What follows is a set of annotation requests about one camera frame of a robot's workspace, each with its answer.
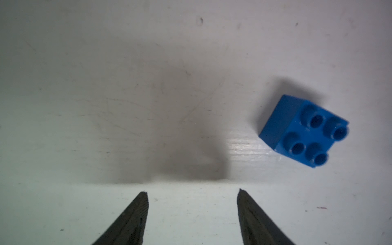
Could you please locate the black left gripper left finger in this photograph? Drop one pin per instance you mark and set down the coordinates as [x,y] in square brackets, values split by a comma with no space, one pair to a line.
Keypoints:
[129,227]

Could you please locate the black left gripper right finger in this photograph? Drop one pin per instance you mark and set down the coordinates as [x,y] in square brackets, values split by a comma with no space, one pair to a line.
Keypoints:
[257,228]

